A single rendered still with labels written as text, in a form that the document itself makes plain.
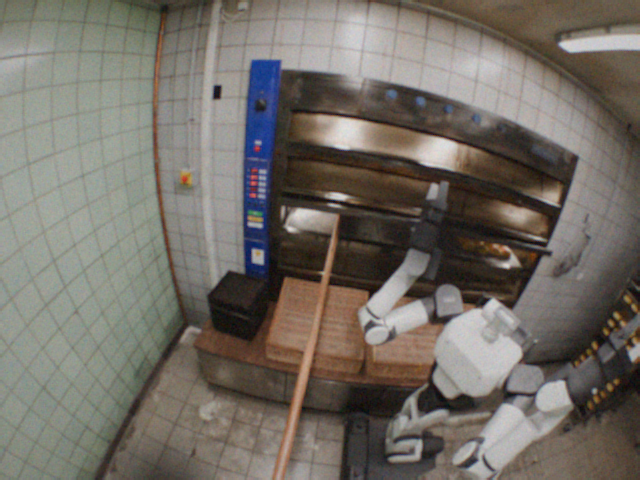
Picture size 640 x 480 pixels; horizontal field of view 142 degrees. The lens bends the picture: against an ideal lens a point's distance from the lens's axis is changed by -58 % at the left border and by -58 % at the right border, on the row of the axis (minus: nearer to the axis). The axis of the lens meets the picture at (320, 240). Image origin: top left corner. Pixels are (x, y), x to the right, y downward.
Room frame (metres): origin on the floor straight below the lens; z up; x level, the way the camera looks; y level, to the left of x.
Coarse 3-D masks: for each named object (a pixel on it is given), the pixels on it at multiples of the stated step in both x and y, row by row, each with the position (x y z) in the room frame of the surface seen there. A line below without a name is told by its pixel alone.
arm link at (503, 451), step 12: (516, 432) 0.12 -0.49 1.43; (504, 444) 0.11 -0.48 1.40; (516, 444) 0.09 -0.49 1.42; (528, 444) 0.08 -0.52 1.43; (480, 456) 0.11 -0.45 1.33; (492, 456) 0.09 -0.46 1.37; (504, 456) 0.08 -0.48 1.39; (468, 468) 0.09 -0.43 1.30; (480, 468) 0.07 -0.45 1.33; (492, 468) 0.06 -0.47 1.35
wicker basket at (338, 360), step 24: (288, 288) 1.33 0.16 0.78; (312, 288) 1.33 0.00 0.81; (336, 288) 1.32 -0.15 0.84; (288, 312) 1.28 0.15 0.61; (288, 336) 1.08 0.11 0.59; (336, 336) 1.13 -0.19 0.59; (360, 336) 1.09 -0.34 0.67; (288, 360) 0.88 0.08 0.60; (312, 360) 0.88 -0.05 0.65; (336, 360) 0.87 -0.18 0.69; (360, 360) 0.86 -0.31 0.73
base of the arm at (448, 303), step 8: (440, 288) 0.67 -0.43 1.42; (448, 288) 0.67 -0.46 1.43; (456, 288) 0.66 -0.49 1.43; (440, 296) 0.64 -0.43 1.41; (448, 296) 0.64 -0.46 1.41; (456, 296) 0.63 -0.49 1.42; (440, 304) 0.62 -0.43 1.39; (448, 304) 0.61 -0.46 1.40; (456, 304) 0.61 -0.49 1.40; (440, 312) 0.60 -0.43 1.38; (448, 312) 0.59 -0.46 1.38; (456, 312) 0.59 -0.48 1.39; (432, 320) 0.64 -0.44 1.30; (440, 320) 0.60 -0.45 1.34
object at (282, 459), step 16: (336, 224) 1.50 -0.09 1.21; (336, 240) 1.31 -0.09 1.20; (320, 288) 0.87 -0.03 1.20; (320, 304) 0.76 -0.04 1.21; (304, 352) 0.53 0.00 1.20; (304, 368) 0.46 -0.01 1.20; (304, 384) 0.40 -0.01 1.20; (288, 416) 0.29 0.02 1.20; (288, 432) 0.23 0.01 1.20; (288, 448) 0.19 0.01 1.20
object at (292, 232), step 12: (288, 228) 1.42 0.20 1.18; (312, 240) 1.37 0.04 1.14; (324, 240) 1.37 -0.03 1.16; (348, 240) 1.37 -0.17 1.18; (360, 240) 1.39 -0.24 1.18; (384, 252) 1.35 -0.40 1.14; (396, 252) 1.34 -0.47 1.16; (456, 264) 1.32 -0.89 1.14; (468, 264) 1.32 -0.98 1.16; (480, 264) 1.31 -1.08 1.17; (492, 264) 1.32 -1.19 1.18; (504, 264) 1.35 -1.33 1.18
